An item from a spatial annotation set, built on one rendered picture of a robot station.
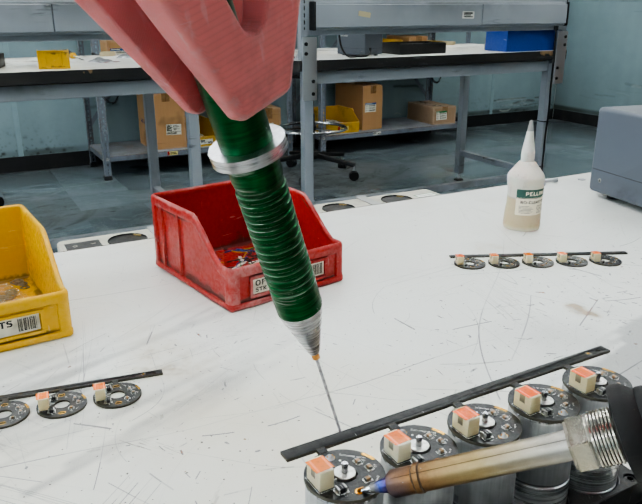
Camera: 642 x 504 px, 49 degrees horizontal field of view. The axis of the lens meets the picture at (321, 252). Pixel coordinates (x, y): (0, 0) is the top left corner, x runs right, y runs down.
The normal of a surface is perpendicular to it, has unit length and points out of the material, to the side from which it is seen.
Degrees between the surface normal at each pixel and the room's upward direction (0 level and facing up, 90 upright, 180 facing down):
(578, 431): 38
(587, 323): 0
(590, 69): 90
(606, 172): 90
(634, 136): 90
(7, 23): 90
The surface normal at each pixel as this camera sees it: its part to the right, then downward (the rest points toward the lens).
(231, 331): 0.00, -0.94
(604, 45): -0.88, 0.16
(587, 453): -0.26, 0.32
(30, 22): 0.47, 0.29
